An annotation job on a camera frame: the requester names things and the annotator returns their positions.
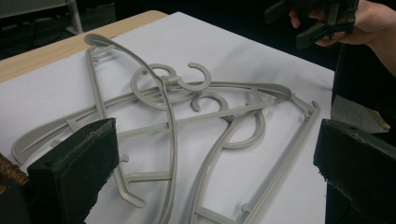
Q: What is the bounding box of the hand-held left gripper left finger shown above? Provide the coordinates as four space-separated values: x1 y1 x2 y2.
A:
26 117 120 224

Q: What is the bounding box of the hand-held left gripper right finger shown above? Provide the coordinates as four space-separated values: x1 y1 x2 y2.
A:
313 118 396 224

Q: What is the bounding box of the grey plastic clothes hanger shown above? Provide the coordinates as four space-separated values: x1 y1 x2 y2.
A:
186 91 321 224
11 63 293 166
83 33 213 224

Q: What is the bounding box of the grey cardboard piece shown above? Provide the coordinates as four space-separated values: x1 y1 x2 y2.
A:
330 94 391 134

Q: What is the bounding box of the brown wicker basket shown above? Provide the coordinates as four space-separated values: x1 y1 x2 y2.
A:
0 152 31 188

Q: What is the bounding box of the white table mat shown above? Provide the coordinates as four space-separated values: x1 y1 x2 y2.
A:
0 11 335 224

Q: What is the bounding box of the white metal stand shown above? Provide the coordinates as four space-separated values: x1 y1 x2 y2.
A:
64 0 84 35

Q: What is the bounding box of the white panel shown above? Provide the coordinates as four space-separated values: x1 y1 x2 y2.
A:
0 0 69 19

